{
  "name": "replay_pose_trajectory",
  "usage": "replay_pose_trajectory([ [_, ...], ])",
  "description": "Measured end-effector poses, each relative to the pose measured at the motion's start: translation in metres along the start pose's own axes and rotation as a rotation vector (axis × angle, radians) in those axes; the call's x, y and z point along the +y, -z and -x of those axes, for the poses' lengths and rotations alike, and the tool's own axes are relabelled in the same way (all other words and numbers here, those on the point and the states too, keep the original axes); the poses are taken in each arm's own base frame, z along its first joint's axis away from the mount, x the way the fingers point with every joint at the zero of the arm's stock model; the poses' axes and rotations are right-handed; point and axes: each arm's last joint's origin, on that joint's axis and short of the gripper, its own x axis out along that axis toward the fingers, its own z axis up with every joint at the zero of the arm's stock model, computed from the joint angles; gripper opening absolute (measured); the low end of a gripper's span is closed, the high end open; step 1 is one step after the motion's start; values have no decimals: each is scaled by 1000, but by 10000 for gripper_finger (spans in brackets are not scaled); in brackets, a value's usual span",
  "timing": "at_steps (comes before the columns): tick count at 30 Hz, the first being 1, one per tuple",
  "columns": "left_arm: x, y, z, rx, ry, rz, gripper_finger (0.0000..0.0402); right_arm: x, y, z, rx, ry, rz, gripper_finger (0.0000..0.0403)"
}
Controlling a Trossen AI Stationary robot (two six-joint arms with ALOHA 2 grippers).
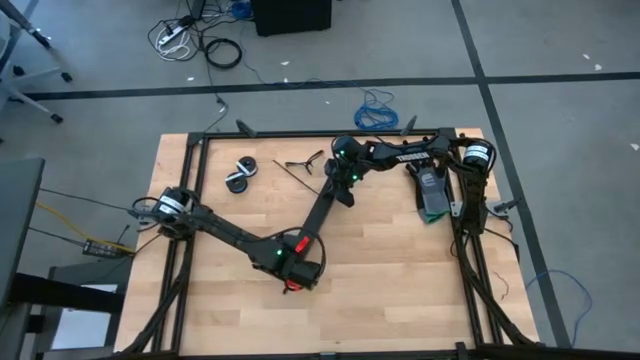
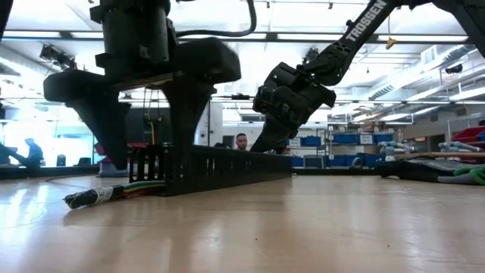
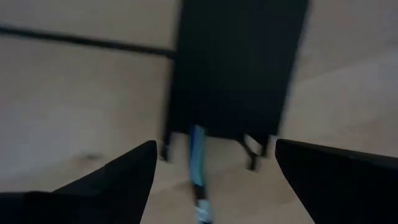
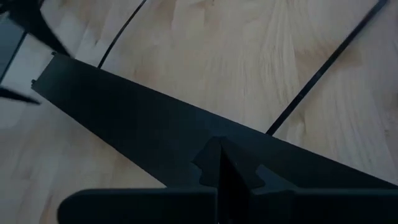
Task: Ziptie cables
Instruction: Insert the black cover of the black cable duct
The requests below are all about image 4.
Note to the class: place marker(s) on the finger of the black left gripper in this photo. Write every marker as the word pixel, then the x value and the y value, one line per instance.
pixel 15 96
pixel 34 25

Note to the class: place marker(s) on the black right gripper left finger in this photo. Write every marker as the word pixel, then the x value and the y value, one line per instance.
pixel 140 207

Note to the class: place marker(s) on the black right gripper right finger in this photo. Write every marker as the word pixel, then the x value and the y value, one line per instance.
pixel 311 207

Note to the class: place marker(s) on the black duct cover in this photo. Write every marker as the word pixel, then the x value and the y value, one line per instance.
pixel 140 118

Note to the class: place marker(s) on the black zip tie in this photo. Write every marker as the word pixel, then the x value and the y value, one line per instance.
pixel 323 68

